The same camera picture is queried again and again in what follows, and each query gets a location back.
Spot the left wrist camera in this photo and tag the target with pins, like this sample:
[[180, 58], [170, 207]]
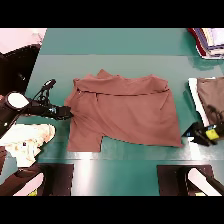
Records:
[[49, 83]]

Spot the cream garment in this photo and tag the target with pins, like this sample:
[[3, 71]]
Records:
[[25, 140]]

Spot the heap of clothes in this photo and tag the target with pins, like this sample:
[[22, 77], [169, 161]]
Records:
[[215, 40]]

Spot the white garment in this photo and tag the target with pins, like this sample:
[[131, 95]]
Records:
[[196, 95]]

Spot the brown garment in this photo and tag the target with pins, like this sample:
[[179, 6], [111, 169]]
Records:
[[213, 95]]

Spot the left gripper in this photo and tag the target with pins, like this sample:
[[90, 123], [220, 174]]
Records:
[[60, 112]]

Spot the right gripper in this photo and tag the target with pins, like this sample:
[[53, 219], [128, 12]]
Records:
[[204, 134]]

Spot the red garment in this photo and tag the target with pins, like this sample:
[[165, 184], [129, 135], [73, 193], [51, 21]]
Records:
[[200, 45]]

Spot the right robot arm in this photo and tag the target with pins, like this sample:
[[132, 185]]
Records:
[[204, 182]]

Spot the silver frame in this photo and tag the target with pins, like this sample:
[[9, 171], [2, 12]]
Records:
[[133, 157]]

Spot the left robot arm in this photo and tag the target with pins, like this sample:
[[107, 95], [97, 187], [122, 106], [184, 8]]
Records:
[[16, 100]]

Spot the pink T-shirt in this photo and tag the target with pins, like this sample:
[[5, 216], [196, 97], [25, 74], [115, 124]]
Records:
[[126, 116]]

